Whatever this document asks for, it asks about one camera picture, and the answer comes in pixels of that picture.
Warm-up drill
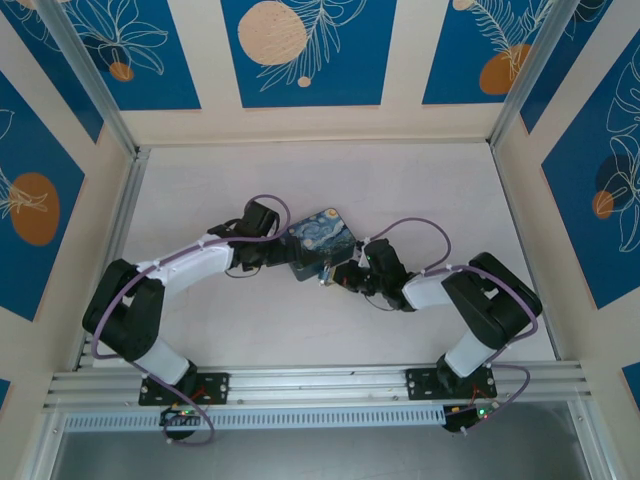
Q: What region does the black right controller board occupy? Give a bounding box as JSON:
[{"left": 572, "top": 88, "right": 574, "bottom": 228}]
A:
[{"left": 443, "top": 403, "right": 496, "bottom": 435}]

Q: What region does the black controller board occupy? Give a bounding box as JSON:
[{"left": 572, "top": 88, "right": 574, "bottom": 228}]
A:
[
  {"left": 443, "top": 403, "right": 496, "bottom": 435},
  {"left": 158, "top": 405, "right": 204, "bottom": 427}
]

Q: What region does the black left controller board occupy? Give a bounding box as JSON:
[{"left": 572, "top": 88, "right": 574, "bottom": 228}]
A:
[{"left": 158, "top": 405, "right": 204, "bottom": 427}]

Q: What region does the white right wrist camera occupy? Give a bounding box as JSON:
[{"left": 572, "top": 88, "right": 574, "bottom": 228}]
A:
[{"left": 355, "top": 235, "right": 375, "bottom": 269}]

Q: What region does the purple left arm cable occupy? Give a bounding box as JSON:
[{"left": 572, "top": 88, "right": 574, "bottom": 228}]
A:
[{"left": 91, "top": 193, "right": 292, "bottom": 447}]

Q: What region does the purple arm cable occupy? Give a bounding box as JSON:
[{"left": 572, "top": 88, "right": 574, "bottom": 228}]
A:
[
  {"left": 364, "top": 217, "right": 541, "bottom": 436},
  {"left": 91, "top": 193, "right": 292, "bottom": 447}
]

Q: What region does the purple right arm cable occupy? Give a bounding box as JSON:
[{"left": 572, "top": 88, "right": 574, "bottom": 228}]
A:
[{"left": 364, "top": 217, "right": 541, "bottom": 436}]

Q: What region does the long aluminium base rail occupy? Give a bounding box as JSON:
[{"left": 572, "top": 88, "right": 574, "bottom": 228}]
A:
[{"left": 42, "top": 360, "right": 599, "bottom": 412}]

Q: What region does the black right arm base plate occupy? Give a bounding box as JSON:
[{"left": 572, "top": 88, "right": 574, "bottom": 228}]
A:
[{"left": 405, "top": 367, "right": 499, "bottom": 401}]

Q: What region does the aluminium table edge rail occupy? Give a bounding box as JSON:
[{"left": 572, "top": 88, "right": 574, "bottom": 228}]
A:
[
  {"left": 489, "top": 142, "right": 564, "bottom": 362},
  {"left": 72, "top": 147, "right": 151, "bottom": 372}
]

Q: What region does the white slotted cable duct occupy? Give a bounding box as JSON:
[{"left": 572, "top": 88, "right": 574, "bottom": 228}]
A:
[{"left": 62, "top": 405, "right": 447, "bottom": 432}]

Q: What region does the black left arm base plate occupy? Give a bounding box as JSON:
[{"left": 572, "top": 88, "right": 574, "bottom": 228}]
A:
[{"left": 138, "top": 371, "right": 231, "bottom": 406}]

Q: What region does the blue floral wall panel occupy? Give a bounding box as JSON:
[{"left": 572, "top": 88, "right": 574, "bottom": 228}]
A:
[
  {"left": 519, "top": 0, "right": 640, "bottom": 135},
  {"left": 0, "top": 0, "right": 105, "bottom": 145},
  {"left": 221, "top": 0, "right": 399, "bottom": 109},
  {"left": 422, "top": 0, "right": 557, "bottom": 106},
  {"left": 0, "top": 69, "right": 86, "bottom": 322},
  {"left": 49, "top": 0, "right": 202, "bottom": 112},
  {"left": 542, "top": 53, "right": 640, "bottom": 311}
]

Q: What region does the aluminium frame post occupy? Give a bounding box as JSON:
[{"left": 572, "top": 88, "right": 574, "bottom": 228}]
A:
[
  {"left": 35, "top": 0, "right": 141, "bottom": 157},
  {"left": 489, "top": 0, "right": 569, "bottom": 149}
]

